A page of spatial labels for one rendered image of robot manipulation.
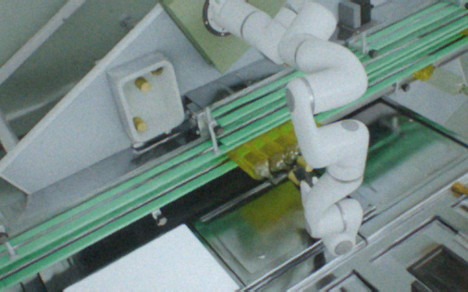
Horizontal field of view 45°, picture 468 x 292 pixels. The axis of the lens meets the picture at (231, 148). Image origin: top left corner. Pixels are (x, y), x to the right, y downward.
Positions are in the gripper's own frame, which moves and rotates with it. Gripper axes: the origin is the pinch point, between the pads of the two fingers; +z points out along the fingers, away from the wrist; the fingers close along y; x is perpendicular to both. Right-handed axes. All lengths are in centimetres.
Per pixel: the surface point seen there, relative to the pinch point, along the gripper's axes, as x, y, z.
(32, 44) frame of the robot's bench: 68, 25, 83
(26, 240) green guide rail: 78, 4, 6
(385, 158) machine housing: -35.5, -16.0, 14.6
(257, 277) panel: 21.2, -12.0, -19.1
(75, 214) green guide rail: 64, 4, 10
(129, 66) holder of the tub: 38, 33, 32
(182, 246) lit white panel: 37.9, -12.4, 1.1
